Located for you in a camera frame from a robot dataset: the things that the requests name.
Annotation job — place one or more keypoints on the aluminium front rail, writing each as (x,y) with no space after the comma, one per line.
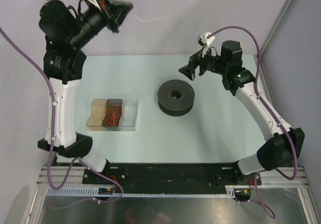
(268,179)

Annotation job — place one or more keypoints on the clear compartment tray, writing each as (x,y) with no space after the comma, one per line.
(113,115)

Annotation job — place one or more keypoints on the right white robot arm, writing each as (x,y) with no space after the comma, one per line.
(283,143)

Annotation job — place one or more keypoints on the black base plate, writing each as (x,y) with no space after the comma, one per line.
(177,178)

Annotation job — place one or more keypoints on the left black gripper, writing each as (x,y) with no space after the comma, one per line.
(123,8)

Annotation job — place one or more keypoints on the right aluminium frame post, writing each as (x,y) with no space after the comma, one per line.
(281,17)

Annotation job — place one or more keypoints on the black cable spool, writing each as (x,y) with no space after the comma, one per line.
(175,98)

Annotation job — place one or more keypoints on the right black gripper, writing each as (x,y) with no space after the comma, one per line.
(194,61)

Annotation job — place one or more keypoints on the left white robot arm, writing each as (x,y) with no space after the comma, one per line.
(67,31)

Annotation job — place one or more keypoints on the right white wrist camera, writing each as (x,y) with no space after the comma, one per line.
(206,40)

